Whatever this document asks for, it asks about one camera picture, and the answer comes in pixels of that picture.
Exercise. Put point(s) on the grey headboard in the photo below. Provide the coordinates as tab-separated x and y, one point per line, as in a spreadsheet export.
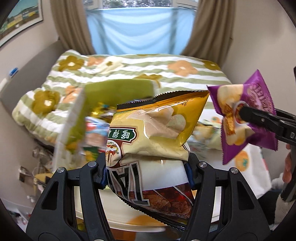
31	76

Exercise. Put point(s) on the window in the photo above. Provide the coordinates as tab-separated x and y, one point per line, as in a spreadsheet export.
113	4

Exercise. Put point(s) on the green cardboard box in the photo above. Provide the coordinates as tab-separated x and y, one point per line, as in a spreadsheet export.
97	97

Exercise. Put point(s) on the yellow green crumpled snack bag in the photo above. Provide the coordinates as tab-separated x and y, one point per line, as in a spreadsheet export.
206	135

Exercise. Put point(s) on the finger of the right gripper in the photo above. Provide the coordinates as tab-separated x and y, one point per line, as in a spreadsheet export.
271	122

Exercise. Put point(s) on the yellow chip bag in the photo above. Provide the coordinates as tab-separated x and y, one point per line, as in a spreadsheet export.
147	150

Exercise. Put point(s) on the right brown curtain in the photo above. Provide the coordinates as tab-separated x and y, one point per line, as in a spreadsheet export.
212	32

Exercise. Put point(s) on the person hand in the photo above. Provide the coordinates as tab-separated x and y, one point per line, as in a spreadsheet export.
287	174

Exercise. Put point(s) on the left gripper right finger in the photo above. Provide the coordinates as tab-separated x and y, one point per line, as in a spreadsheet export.
241	216

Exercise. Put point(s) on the light blue curtain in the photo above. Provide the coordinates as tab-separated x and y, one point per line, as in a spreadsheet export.
159	30

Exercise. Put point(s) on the gold foil snack bag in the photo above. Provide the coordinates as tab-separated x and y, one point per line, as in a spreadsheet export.
103	111

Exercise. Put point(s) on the brown curtain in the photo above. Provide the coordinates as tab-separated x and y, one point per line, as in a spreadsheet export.
212	32
71	25

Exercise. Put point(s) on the green striped flower quilt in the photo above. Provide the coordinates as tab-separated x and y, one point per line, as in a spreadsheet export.
43	110

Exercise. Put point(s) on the purple snack bag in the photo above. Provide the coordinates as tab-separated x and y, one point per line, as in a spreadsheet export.
236	133

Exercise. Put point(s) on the framed wall picture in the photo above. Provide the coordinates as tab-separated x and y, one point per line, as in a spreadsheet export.
23	16

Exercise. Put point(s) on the left brown curtain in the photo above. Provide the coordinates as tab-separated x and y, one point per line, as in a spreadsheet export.
71	25

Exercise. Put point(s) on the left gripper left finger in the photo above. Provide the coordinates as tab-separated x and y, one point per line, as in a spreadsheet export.
54	216

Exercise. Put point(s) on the red white blue snack bag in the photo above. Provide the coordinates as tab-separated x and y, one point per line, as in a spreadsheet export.
96	134

